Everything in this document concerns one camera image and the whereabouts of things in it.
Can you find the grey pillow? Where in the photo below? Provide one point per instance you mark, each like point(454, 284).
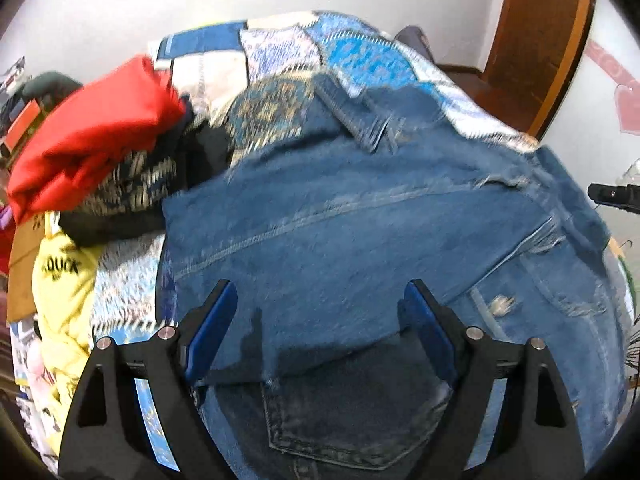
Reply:
point(414, 40)

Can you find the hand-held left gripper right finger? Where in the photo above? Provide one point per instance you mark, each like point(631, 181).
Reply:
point(424, 325)

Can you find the dark green cloth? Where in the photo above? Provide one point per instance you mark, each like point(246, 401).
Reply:
point(50, 85)

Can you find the brown wooden door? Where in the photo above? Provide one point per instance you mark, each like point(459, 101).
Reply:
point(540, 35)

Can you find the blue denim jeans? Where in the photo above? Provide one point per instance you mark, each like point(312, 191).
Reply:
point(350, 230)

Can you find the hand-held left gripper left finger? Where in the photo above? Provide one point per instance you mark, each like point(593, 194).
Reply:
point(212, 331)

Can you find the red garment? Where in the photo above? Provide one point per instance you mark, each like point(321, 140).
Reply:
point(90, 135)

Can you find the red box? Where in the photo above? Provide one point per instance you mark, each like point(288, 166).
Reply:
point(24, 122)

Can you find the black patterned garment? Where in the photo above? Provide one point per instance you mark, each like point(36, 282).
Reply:
point(130, 187)

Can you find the yellow printed garment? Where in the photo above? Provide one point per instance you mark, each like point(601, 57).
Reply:
point(60, 310)

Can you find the blue patchwork blanket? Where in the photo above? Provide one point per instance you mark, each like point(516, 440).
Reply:
point(360, 55)

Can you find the brown cardboard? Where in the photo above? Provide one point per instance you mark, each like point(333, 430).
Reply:
point(22, 280)

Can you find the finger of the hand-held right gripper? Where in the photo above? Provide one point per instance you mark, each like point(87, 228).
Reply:
point(612, 193)

